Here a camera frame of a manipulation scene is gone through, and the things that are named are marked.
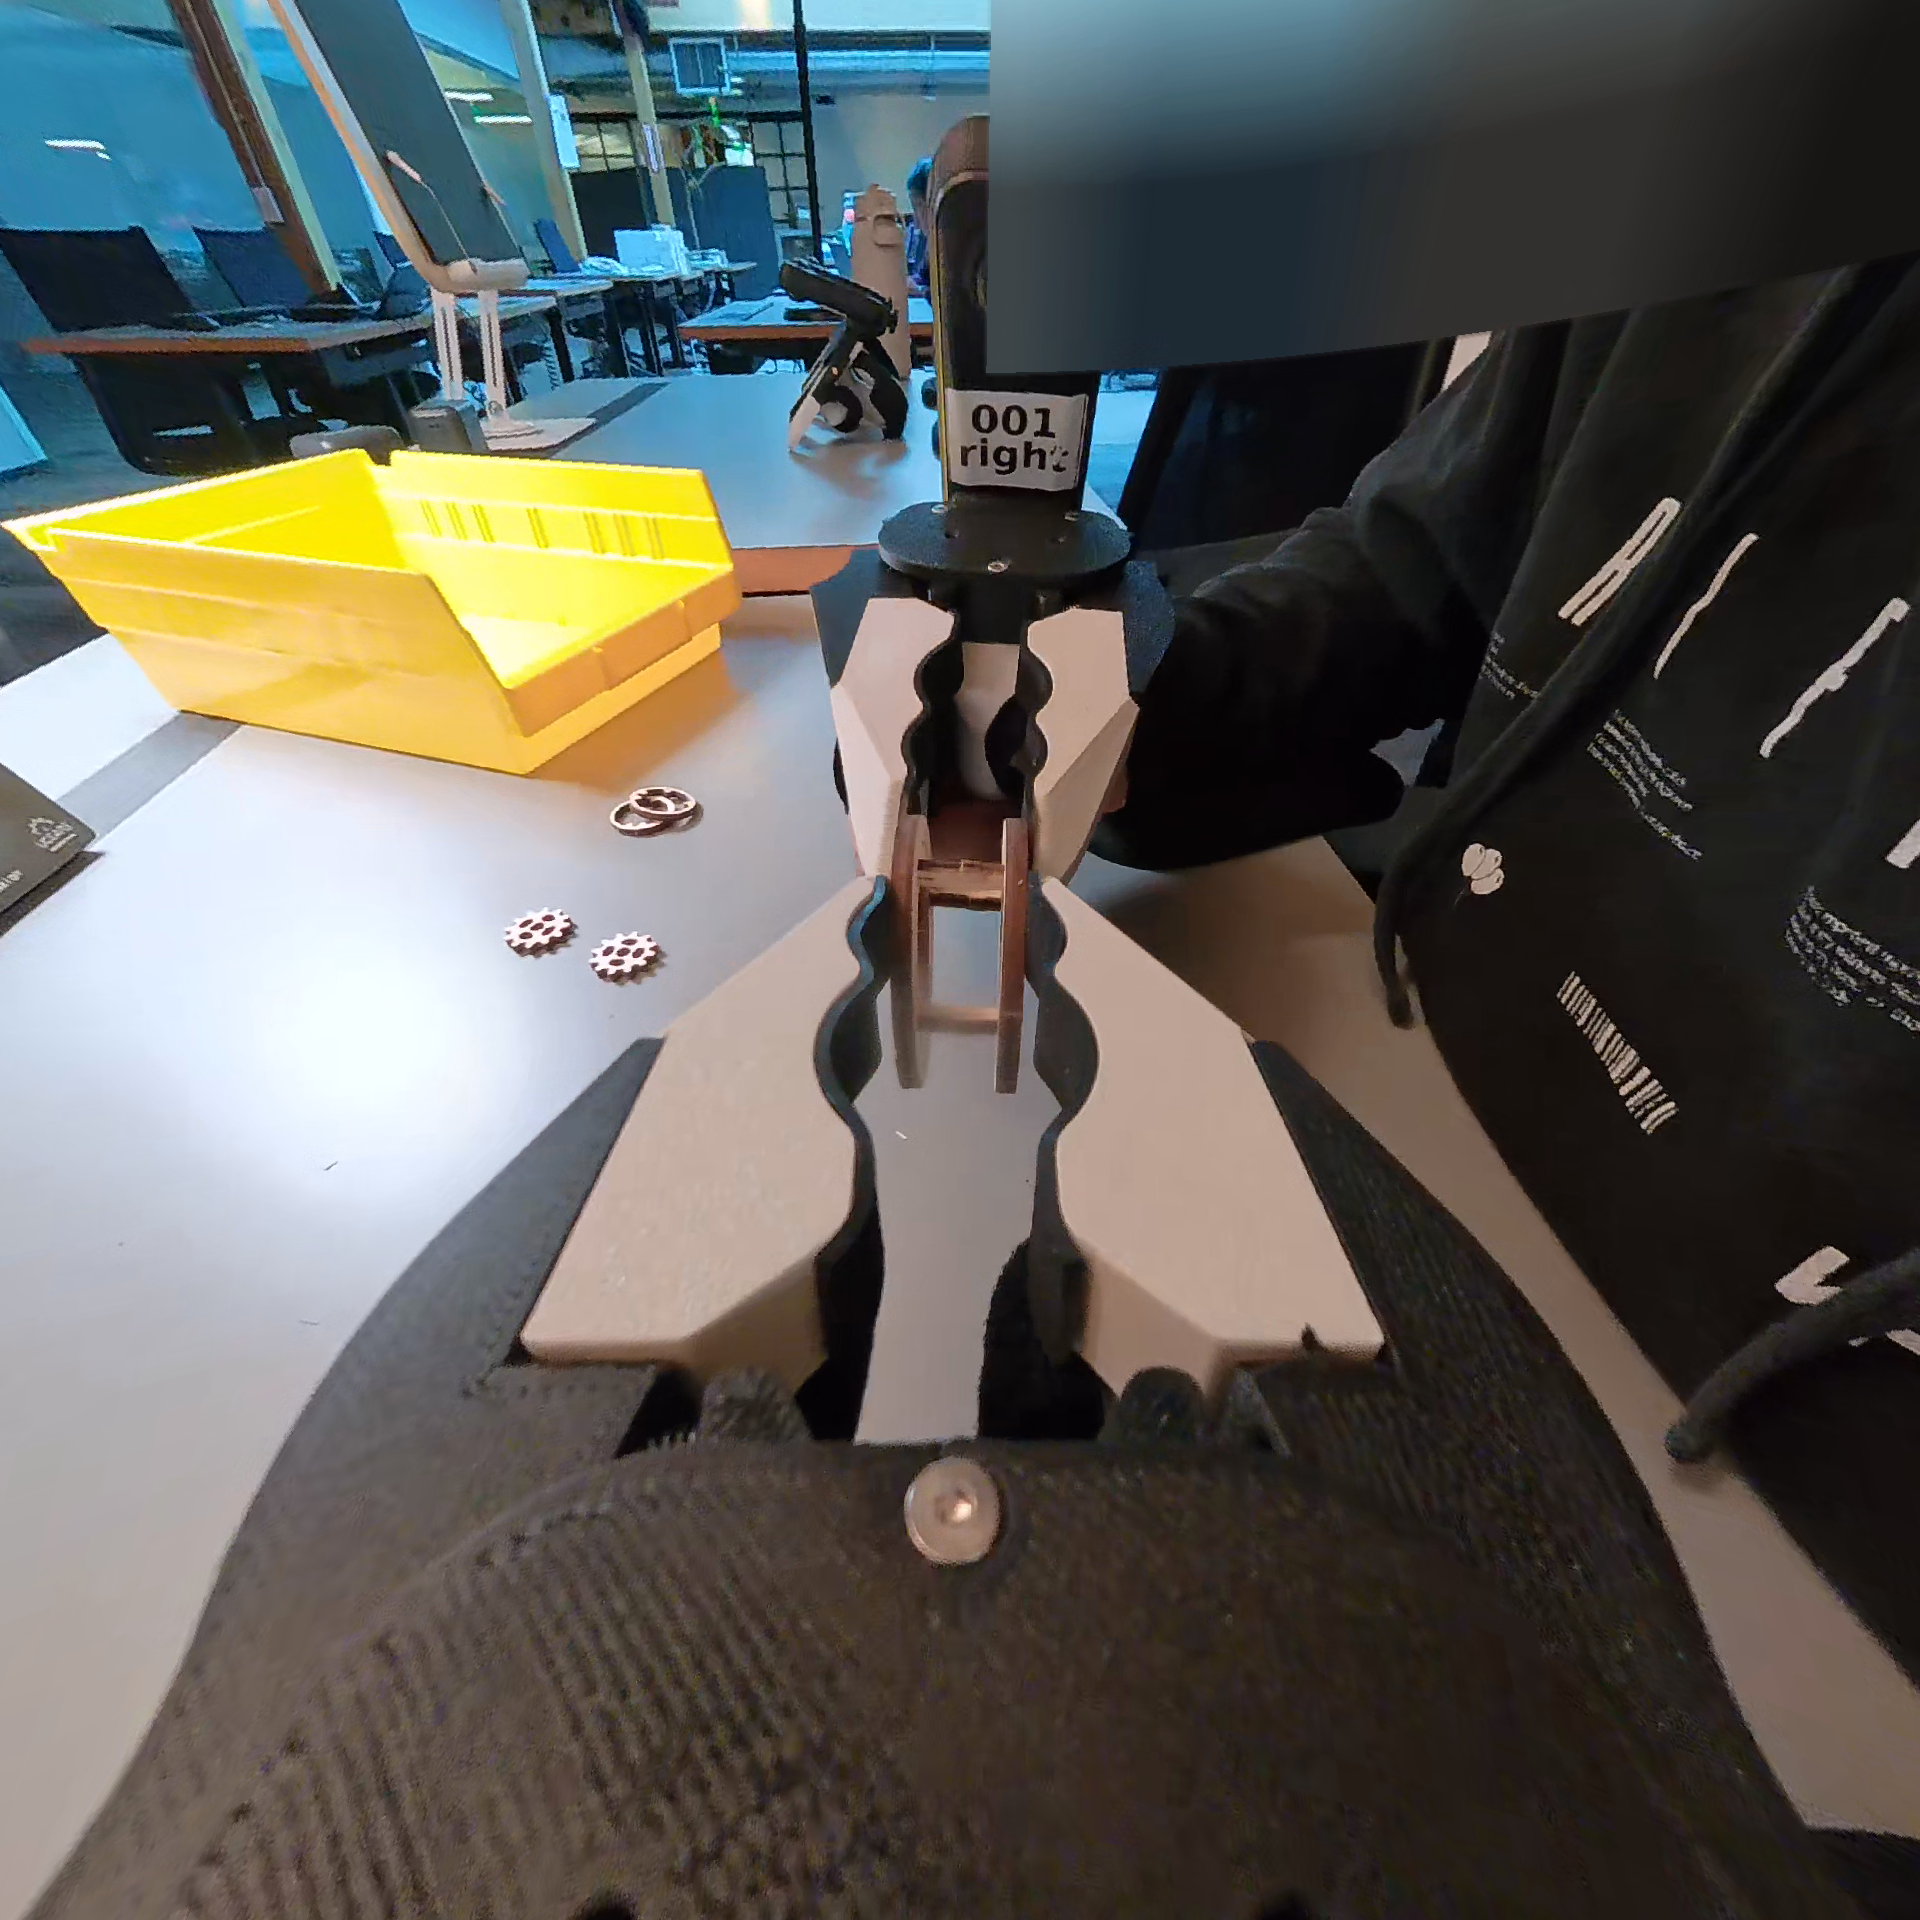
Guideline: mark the black screen on stand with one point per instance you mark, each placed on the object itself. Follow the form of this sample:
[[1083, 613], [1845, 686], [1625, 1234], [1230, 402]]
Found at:
[[406, 136]]

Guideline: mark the background wooden desk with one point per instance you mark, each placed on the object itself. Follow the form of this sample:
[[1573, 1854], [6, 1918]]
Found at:
[[225, 339], [750, 320]]

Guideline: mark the black office chair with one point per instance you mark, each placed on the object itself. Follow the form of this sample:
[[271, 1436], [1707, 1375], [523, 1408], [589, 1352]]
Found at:
[[254, 269], [89, 271]]

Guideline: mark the yellow plastic bin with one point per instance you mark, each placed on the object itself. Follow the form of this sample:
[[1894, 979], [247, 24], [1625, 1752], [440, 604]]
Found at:
[[301, 645]]

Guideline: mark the wooden spool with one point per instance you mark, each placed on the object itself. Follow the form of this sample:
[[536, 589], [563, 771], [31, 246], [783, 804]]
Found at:
[[911, 960]]

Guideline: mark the person's black hoodie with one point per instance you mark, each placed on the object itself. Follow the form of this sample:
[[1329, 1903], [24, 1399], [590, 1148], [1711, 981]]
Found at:
[[1651, 902]]

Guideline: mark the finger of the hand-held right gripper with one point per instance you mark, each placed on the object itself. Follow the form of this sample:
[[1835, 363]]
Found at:
[[1088, 704], [870, 704]]

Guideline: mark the wooden gear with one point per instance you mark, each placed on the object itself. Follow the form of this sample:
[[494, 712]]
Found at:
[[523, 942], [606, 967]]

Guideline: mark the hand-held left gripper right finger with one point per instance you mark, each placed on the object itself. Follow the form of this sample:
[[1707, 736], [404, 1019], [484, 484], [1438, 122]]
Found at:
[[1200, 1200]]

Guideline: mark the person's right forearm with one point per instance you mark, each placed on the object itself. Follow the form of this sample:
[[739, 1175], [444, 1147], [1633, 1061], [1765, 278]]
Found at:
[[1277, 704]]

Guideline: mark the black white device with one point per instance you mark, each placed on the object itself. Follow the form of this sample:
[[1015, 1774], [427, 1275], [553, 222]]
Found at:
[[848, 301]]

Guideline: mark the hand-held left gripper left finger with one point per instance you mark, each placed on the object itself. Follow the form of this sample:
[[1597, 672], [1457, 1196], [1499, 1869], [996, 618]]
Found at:
[[705, 1200]]

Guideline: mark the dark puzzle kit box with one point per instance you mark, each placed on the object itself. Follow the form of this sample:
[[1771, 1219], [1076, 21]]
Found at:
[[38, 848]]

